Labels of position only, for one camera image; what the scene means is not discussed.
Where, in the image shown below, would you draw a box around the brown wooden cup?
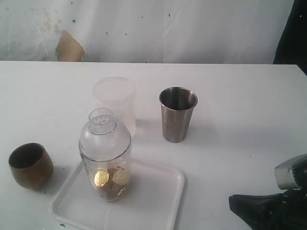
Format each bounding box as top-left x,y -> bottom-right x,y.
8,143 -> 54,190

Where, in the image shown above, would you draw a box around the white plastic tray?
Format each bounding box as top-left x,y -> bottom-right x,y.
49,159 -> 185,230

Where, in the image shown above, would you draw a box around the dark object right background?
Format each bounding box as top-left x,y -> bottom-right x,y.
273,0 -> 307,68

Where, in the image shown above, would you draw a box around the clear graduated shaker cup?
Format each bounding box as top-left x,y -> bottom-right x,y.
81,151 -> 131,202

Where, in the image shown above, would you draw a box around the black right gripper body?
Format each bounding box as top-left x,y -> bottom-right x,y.
251,189 -> 307,230

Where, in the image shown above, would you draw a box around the stainless steel tumbler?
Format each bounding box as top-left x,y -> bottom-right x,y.
159,87 -> 198,143

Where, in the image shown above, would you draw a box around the frosted plastic container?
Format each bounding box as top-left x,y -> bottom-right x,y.
93,77 -> 137,137

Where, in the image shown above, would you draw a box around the clear shaker strainer lid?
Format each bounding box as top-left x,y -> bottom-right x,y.
79,108 -> 132,162

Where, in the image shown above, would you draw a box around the coins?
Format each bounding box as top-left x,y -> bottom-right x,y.
93,166 -> 130,202

